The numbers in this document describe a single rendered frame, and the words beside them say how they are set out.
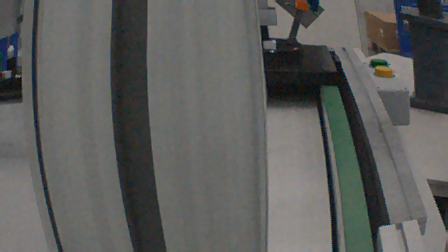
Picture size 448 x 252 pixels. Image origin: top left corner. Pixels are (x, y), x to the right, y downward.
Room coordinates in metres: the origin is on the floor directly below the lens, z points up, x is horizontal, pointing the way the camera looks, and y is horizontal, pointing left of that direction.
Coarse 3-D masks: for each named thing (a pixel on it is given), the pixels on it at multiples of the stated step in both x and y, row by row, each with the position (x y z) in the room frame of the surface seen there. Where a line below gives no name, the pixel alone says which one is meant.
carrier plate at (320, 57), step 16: (304, 48) 1.37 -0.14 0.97; (320, 48) 1.37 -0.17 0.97; (272, 64) 1.22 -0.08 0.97; (288, 64) 1.22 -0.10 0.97; (304, 64) 1.22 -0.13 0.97; (320, 64) 1.22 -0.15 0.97; (272, 80) 1.18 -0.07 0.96; (288, 80) 1.17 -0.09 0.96; (304, 80) 1.17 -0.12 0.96; (320, 80) 1.17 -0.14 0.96; (336, 80) 1.17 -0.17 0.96
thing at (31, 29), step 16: (32, 0) 0.53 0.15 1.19; (32, 16) 0.53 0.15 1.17; (32, 32) 0.53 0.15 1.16; (32, 48) 0.53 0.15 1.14; (32, 64) 0.54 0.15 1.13; (32, 80) 0.54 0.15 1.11; (32, 96) 0.53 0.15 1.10; (32, 112) 0.53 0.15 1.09; (32, 128) 0.53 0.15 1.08; (32, 144) 0.53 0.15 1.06; (32, 160) 0.53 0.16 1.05; (32, 176) 0.53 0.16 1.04; (48, 176) 0.53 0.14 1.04; (48, 192) 0.54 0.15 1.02; (48, 208) 0.54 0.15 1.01; (48, 224) 0.53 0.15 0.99; (48, 240) 0.53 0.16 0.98
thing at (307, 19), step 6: (276, 0) 1.50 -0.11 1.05; (282, 0) 1.50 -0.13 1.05; (288, 0) 1.50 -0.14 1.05; (294, 0) 1.50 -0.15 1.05; (306, 0) 1.62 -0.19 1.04; (282, 6) 1.50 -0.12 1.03; (288, 6) 1.50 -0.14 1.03; (318, 6) 1.61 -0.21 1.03; (288, 12) 1.50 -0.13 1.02; (294, 12) 1.50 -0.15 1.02; (306, 12) 1.49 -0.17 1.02; (312, 12) 1.49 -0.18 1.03; (318, 12) 1.61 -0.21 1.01; (306, 18) 1.49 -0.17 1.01; (312, 18) 1.49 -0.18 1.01; (306, 24) 1.49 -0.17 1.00
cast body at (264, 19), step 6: (258, 0) 1.27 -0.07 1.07; (264, 0) 1.27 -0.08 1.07; (258, 6) 1.27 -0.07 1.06; (264, 6) 1.27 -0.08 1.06; (270, 6) 1.31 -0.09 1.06; (264, 12) 1.27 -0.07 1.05; (270, 12) 1.27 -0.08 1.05; (264, 18) 1.27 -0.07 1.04; (270, 18) 1.27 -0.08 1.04; (276, 18) 1.27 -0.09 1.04; (264, 24) 1.27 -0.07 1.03; (270, 24) 1.27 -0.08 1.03; (276, 24) 1.27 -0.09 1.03
